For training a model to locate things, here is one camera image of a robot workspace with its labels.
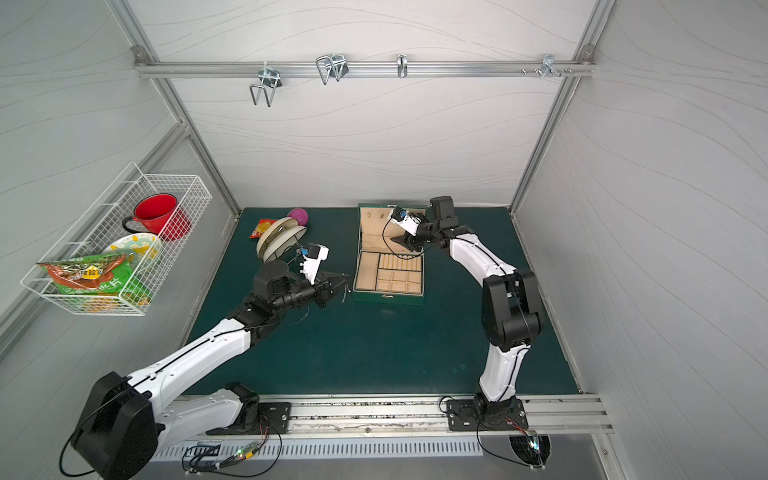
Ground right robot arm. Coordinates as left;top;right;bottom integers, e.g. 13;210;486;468
390;196;543;423

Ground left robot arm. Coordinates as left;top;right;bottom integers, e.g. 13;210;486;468
65;260;350;479

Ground cream plate front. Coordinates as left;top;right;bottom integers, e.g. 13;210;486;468
259;226;306;262

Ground pink ball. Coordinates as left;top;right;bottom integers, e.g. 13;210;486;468
288;208;309;226

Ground red snack packet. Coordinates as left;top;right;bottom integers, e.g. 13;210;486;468
249;219;275;239

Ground small metal hook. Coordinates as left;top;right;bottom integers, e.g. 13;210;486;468
396;54;408;79

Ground red mug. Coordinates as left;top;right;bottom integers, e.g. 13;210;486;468
121;193;192;241

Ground patterned plate in basket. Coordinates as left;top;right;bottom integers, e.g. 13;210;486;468
103;233;163;271

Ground metal loop hook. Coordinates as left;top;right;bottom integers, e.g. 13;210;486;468
315;54;349;85

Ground green snack bag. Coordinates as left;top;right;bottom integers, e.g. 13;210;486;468
37;251;134;295

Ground metal double hook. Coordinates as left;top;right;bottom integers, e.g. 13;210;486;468
249;66;282;107

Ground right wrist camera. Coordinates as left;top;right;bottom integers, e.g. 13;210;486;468
390;206;422;236

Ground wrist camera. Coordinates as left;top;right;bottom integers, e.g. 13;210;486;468
390;206;422;236
299;243;329;285

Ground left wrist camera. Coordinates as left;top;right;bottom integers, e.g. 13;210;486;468
299;243;329;285

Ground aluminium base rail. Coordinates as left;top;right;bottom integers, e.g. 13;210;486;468
261;393;614;440

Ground left black mount plate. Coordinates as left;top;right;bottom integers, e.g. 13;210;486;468
206;382;291;436

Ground black mount plate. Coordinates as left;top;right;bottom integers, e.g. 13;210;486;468
440;394;529;432
206;382;291;436

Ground aluminium top rail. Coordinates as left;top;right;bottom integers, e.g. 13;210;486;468
135;59;597;80

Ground right black mount plate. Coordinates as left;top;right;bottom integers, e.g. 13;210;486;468
440;394;529;432

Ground left base cable bundle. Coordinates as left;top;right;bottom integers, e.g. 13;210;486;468
181;416;281;480

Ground metal bracket hook right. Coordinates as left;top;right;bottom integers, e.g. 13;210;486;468
520;55;573;78

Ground white wire basket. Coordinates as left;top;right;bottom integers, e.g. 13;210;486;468
21;164;212;316

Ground right base cable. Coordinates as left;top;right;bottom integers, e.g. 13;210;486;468
473;419;551;470

